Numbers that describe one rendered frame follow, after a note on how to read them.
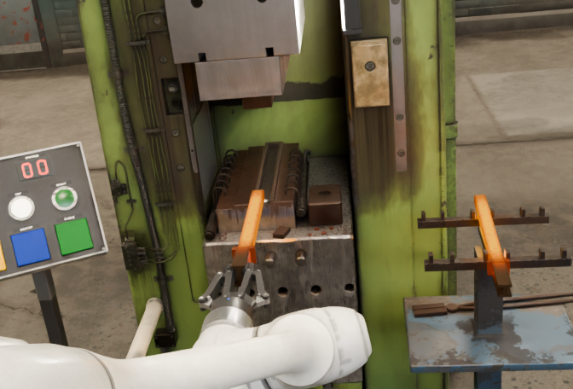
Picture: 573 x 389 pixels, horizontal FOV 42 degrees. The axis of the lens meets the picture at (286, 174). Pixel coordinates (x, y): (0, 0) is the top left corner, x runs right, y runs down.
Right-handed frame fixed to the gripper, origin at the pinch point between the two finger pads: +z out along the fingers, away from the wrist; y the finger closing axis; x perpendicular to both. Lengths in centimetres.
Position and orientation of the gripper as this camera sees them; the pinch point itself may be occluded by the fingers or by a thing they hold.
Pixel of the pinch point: (241, 265)
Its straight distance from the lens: 148.9
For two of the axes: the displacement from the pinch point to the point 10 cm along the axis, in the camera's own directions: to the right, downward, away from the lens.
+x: -0.9, -9.2, -3.9
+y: 9.9, -0.7, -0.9
